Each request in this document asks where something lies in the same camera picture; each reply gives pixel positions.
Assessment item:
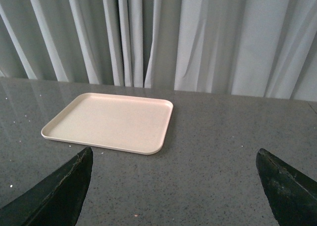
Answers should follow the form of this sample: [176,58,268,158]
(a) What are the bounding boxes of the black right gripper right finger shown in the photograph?
[256,148,317,226]

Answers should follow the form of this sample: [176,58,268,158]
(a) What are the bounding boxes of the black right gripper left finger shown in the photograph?
[0,147,93,226]

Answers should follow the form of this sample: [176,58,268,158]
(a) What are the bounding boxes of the cream rectangular plastic tray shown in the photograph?
[41,93,173,155]

